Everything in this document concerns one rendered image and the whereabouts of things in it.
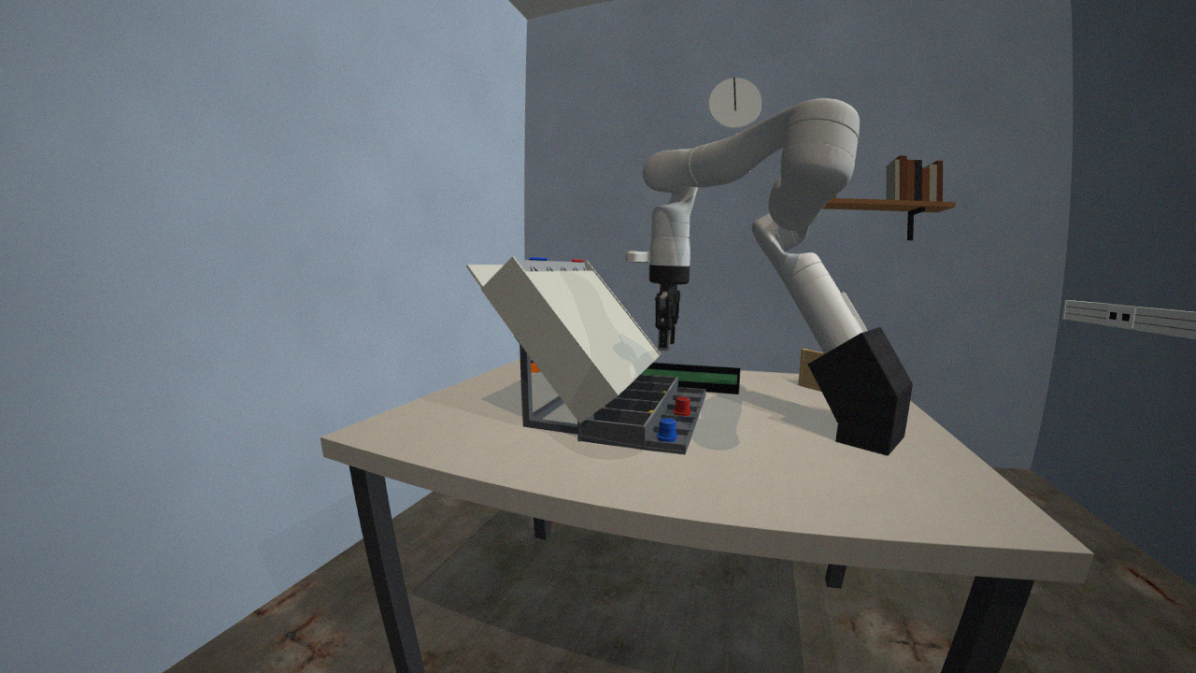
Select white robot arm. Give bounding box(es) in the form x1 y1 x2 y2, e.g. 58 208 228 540
626 98 867 353

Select blue plastic cap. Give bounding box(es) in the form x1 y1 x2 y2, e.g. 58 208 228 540
657 418 677 442

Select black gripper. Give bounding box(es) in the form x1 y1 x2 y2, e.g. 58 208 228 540
649 265 690 351

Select open wooden crate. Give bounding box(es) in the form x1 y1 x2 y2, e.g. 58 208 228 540
798 349 823 391

